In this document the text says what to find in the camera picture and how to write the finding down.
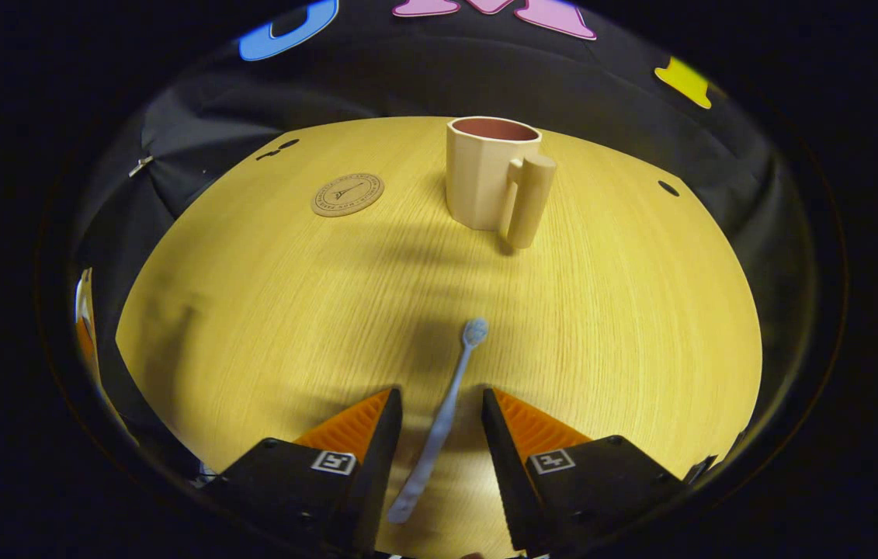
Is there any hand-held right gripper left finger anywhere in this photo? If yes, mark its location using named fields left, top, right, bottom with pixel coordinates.
left=202, top=388, right=403, bottom=555

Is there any grey toothbrush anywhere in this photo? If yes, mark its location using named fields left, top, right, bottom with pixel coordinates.
left=387, top=318, right=490, bottom=525

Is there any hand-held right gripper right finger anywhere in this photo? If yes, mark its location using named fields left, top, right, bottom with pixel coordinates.
left=483, top=388, right=684, bottom=556

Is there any beige cup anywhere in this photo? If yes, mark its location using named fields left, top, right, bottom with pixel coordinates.
left=446, top=116, right=557, bottom=250

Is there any wooden desktop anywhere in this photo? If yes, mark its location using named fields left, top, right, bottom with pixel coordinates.
left=114, top=116, right=763, bottom=559

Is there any round cork coaster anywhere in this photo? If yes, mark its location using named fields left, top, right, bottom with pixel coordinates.
left=311, top=172, right=385, bottom=218

